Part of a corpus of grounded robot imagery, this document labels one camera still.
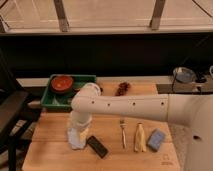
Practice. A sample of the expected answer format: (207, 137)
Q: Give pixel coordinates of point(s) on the blue sponge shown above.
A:
(155, 140)

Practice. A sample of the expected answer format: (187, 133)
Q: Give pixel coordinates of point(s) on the black remote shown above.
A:
(97, 146)

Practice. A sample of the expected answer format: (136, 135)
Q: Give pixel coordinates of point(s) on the red bowl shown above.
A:
(61, 84)

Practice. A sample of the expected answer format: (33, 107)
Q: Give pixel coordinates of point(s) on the silver fork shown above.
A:
(122, 126)

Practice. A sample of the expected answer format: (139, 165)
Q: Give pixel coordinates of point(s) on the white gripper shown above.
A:
(78, 131)

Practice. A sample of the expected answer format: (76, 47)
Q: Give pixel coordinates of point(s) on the light blue towel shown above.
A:
(76, 140)

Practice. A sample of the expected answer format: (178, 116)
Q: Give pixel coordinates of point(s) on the metal bowl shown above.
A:
(184, 75)

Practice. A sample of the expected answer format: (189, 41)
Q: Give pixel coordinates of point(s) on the dark red grape bunch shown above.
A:
(122, 89)

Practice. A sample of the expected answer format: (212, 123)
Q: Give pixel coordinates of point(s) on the green plastic tray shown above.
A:
(61, 101)

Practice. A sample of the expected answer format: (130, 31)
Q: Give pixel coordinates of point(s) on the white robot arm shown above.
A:
(194, 111)

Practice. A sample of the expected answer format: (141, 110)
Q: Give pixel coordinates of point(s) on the black chair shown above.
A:
(15, 114)

